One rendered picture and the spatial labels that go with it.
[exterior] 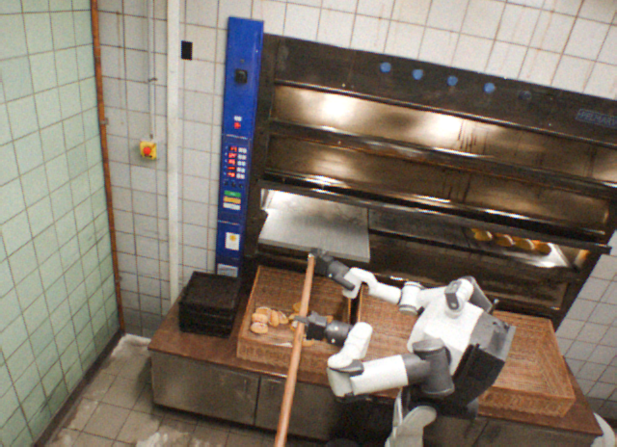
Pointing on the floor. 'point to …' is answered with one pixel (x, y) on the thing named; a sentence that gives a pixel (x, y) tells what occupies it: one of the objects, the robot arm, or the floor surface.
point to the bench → (340, 418)
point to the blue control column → (237, 102)
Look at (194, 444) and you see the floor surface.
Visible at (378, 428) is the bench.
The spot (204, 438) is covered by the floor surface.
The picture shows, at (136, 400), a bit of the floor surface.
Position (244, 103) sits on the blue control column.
